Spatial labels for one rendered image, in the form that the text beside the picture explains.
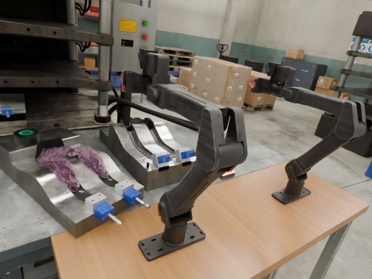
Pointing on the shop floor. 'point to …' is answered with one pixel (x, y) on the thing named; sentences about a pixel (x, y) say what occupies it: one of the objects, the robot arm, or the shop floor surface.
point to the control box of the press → (129, 42)
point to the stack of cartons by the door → (323, 82)
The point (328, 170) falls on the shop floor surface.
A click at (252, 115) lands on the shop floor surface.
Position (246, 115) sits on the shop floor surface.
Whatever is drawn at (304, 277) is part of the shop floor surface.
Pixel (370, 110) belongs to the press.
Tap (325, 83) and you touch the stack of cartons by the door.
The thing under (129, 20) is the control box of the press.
